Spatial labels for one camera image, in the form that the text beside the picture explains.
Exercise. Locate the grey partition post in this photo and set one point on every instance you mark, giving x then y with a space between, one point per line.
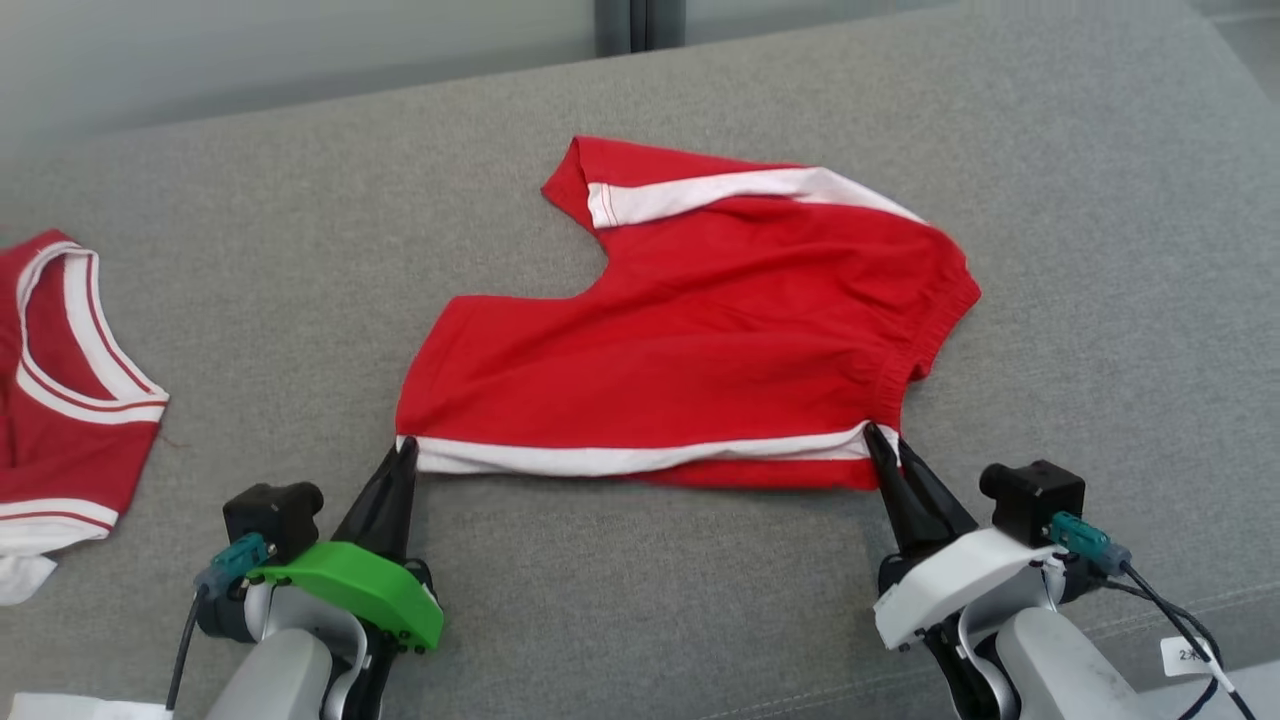
640 25

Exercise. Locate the red basketball jersey white trim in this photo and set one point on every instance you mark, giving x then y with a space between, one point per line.
70 440

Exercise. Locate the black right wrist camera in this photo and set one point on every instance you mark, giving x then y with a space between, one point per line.
1035 500

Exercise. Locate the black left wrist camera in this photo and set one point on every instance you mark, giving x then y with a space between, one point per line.
270 515

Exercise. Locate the red shorts with white stripes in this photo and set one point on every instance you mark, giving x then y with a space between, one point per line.
700 340

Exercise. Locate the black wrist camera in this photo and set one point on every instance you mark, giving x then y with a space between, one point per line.
1035 500
270 515

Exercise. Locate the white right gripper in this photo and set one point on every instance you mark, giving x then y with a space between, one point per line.
960 580

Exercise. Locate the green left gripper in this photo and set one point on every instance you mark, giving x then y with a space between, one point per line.
360 590

